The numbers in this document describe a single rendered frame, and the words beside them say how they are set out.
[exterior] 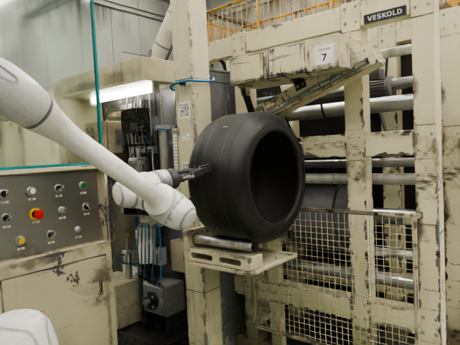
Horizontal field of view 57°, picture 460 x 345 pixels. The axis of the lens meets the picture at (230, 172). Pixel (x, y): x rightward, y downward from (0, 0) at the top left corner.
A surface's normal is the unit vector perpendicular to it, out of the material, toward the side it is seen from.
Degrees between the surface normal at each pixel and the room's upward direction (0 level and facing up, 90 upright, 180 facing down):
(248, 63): 90
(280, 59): 90
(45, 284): 90
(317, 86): 90
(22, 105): 125
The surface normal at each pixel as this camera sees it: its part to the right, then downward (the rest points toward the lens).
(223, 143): -0.57, -0.47
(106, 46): 0.77, 0.00
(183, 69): -0.64, 0.07
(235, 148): 0.09, -0.32
